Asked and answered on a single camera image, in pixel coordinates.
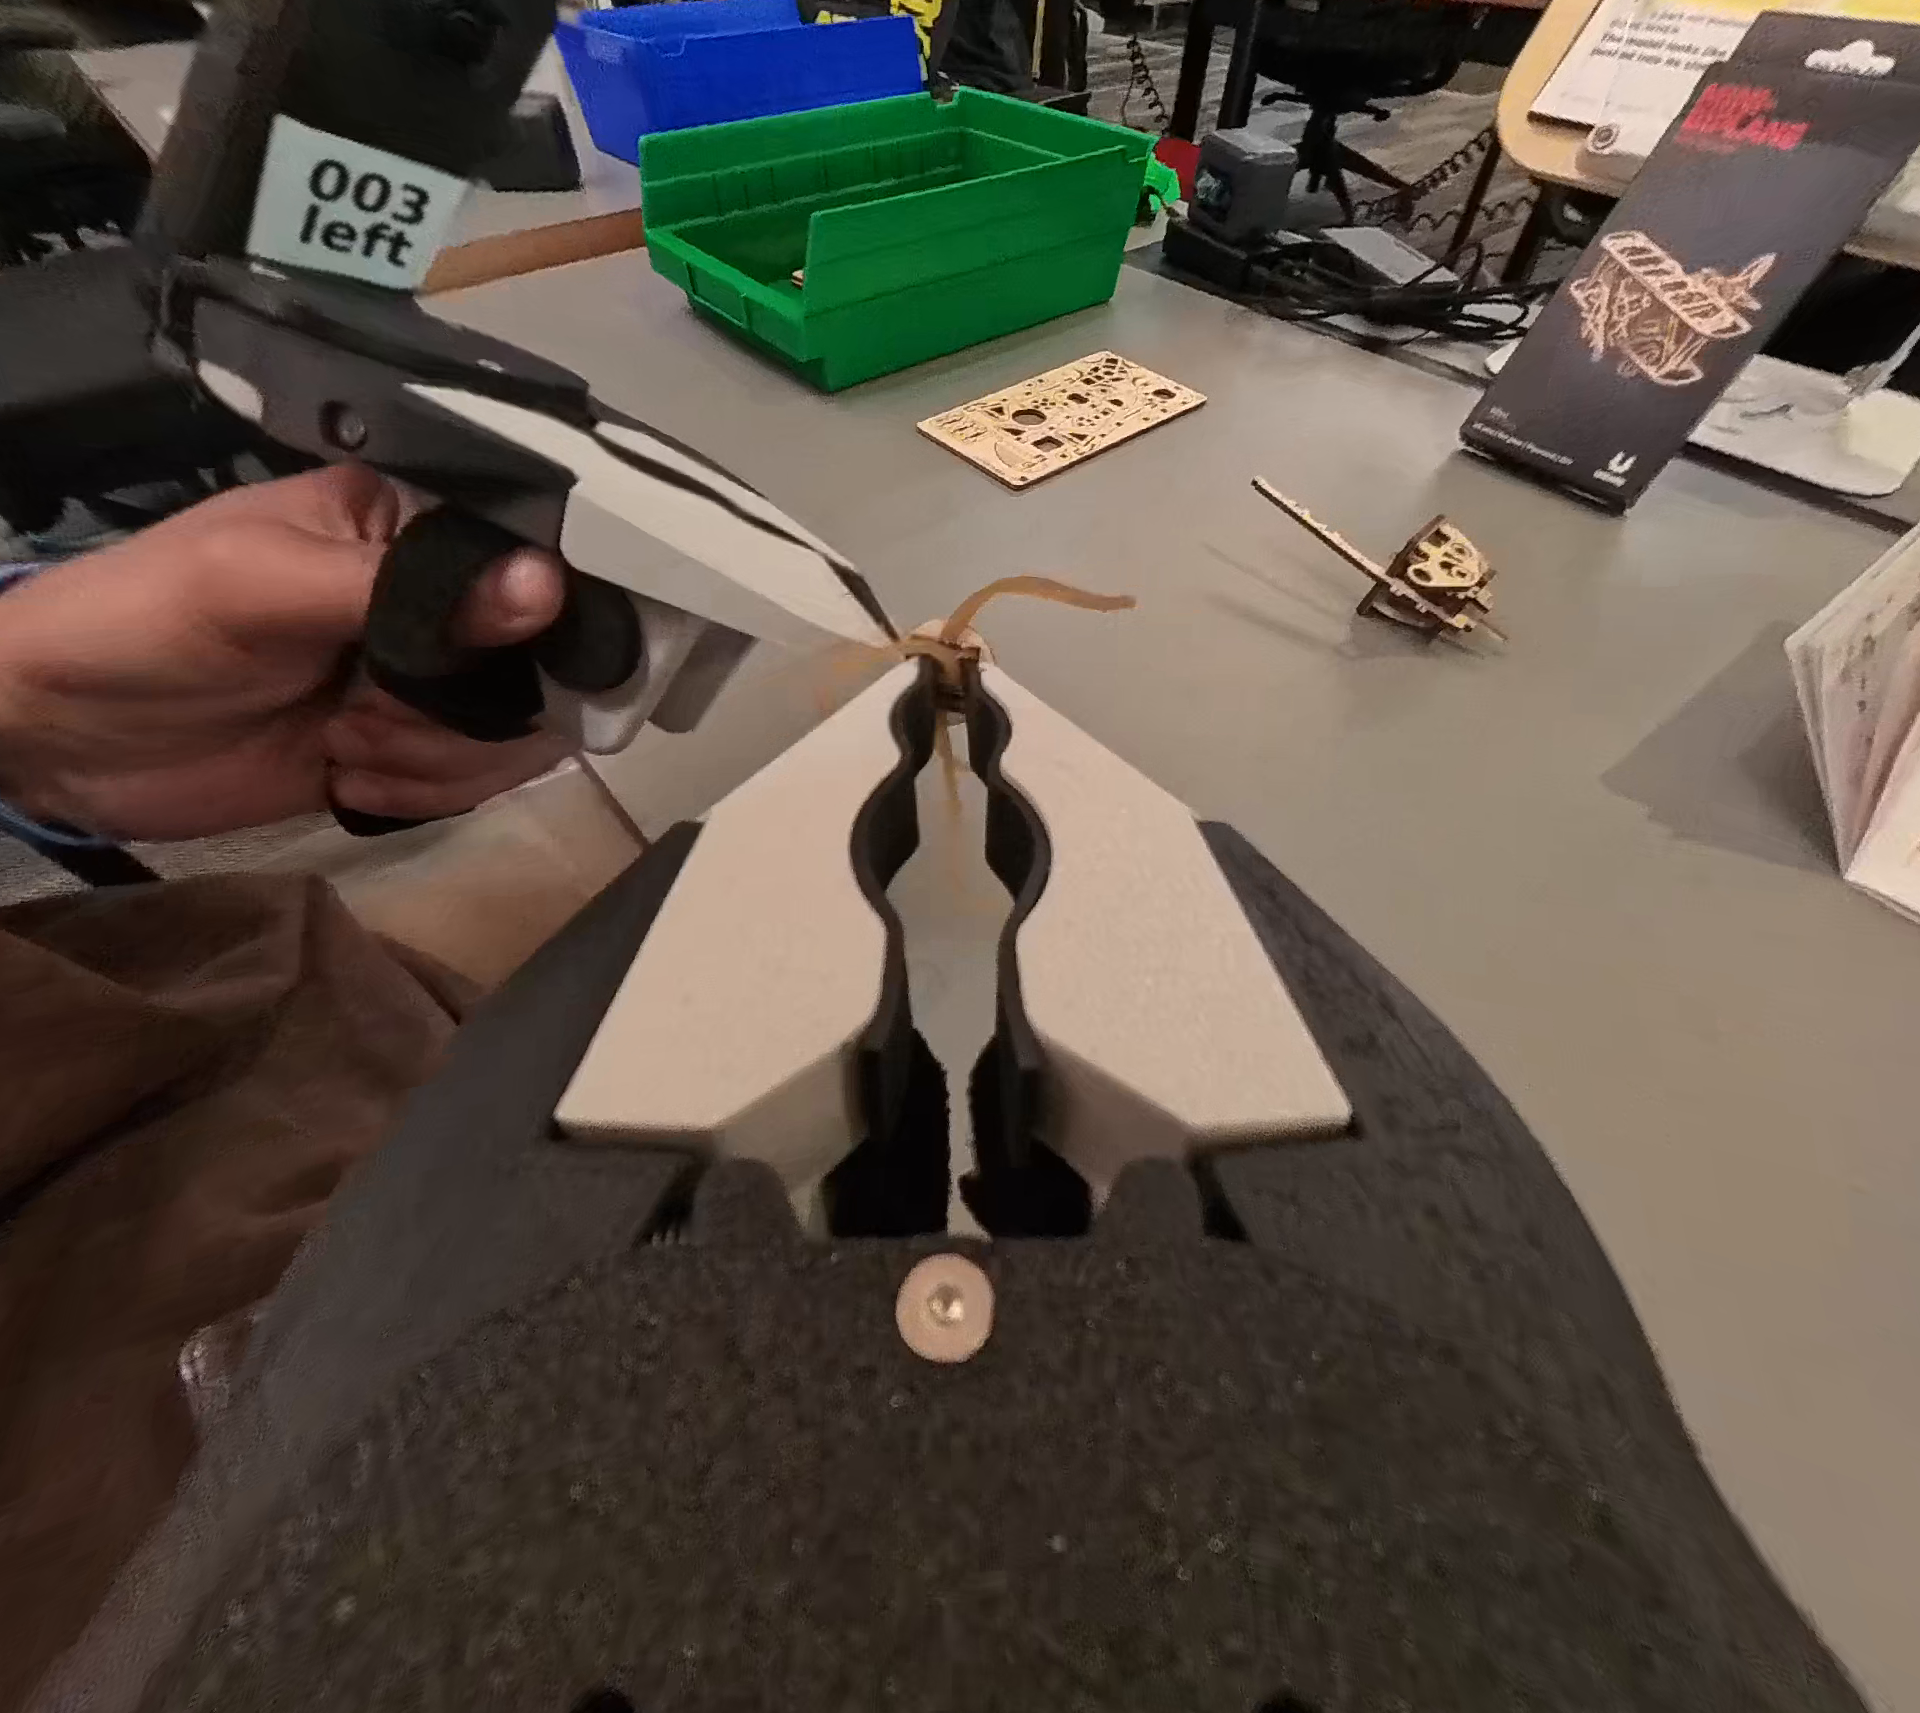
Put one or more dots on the black office chair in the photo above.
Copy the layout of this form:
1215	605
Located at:
1351	48

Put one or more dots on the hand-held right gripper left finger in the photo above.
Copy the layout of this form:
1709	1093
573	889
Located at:
721	994

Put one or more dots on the blue plastic bin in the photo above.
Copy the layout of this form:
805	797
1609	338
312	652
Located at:
754	77

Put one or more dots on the white sheet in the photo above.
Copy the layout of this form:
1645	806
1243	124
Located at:
1798	424

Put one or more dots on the person's left hand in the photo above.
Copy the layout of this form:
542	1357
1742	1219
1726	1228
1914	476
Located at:
182	667

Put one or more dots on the tan rubber band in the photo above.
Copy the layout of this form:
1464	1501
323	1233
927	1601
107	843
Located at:
1048	598

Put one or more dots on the black model kit box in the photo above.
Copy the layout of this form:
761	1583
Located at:
1693	287

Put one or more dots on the grey power adapter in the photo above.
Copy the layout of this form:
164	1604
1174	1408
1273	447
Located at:
1378	258

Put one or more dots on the green plastic piece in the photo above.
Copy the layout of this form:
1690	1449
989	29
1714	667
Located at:
1167	179

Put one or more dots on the person's brown shirt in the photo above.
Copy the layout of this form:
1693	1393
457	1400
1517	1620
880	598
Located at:
182	1069

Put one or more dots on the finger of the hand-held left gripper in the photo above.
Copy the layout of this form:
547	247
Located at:
702	575
702	489

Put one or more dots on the green plastic bin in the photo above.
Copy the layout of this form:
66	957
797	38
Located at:
964	243

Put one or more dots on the plywood parts sheet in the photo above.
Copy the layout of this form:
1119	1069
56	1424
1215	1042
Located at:
1070	419

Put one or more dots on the black equipment box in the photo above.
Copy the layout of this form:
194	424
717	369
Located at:
547	145

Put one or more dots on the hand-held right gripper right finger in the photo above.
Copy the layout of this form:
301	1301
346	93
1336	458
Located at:
1174	994

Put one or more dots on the white instruction booklet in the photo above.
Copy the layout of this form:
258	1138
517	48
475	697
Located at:
1867	724

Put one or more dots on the small wooden model part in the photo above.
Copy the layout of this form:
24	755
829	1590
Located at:
944	655

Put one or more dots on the wooden model assembly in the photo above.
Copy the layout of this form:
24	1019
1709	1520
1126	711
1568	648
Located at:
1436	572

